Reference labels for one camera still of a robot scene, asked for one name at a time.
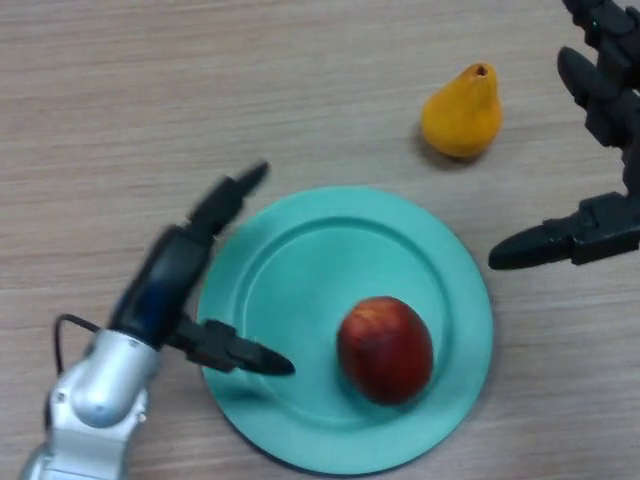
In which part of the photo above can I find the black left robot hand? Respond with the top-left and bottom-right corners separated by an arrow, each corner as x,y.
107,159 -> 296,377

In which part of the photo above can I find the teal green round plate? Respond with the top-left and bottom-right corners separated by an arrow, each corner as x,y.
197,186 -> 495,475

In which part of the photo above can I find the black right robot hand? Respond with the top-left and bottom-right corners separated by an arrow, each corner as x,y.
487,0 -> 640,272

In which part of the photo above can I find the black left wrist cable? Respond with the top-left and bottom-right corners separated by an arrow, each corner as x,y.
53,313 -> 101,374

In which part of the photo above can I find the red apple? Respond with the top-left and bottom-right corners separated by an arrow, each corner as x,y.
337,296 -> 435,407

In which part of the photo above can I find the yellow orange pear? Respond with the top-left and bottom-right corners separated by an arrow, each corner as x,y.
420,63 -> 503,160

